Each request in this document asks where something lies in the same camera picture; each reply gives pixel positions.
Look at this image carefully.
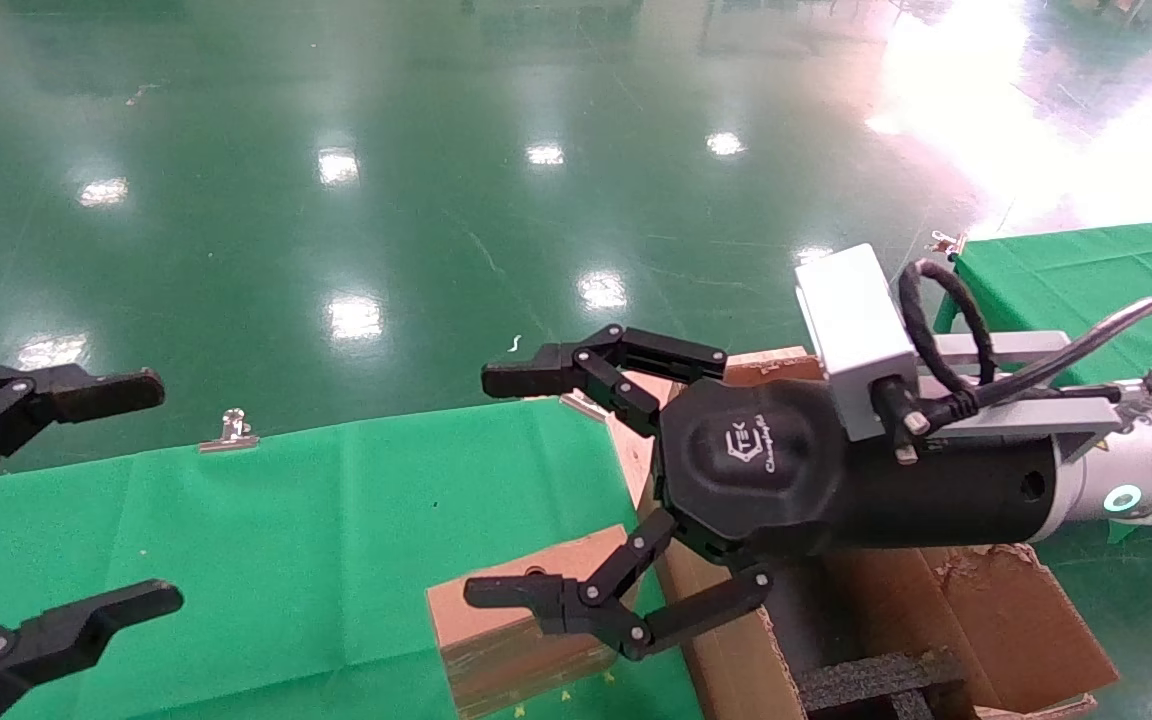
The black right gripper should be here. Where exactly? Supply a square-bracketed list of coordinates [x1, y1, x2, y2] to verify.
[464, 325, 1062, 661]

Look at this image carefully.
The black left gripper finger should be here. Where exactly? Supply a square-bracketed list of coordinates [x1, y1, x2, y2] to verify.
[0, 578, 184, 720]
[0, 362, 165, 498]

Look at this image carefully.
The small brown cardboard box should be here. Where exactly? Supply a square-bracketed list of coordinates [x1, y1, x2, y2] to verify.
[426, 525, 672, 720]

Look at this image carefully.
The large open cardboard carton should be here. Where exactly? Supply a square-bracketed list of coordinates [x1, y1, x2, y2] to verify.
[606, 345, 1122, 720]

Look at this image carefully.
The black foam insert block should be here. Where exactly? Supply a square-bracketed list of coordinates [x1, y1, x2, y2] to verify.
[796, 648, 967, 720]

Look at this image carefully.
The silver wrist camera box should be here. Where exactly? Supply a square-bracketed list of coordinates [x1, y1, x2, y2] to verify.
[794, 243, 922, 441]

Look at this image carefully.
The silver camera mounting bracket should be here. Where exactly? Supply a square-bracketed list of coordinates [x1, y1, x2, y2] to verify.
[911, 330, 1152, 463]

